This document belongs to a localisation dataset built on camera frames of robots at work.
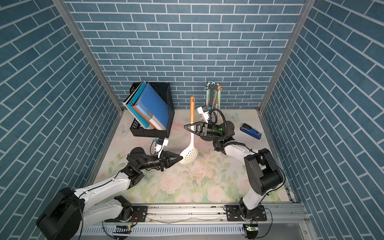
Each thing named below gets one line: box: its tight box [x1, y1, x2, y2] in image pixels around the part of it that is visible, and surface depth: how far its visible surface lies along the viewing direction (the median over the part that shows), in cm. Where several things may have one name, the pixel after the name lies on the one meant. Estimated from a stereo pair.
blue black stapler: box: [240, 123, 262, 140], surface depth 107 cm
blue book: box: [135, 82, 168, 130], surface depth 101 cm
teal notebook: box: [122, 80, 150, 129], surface depth 89 cm
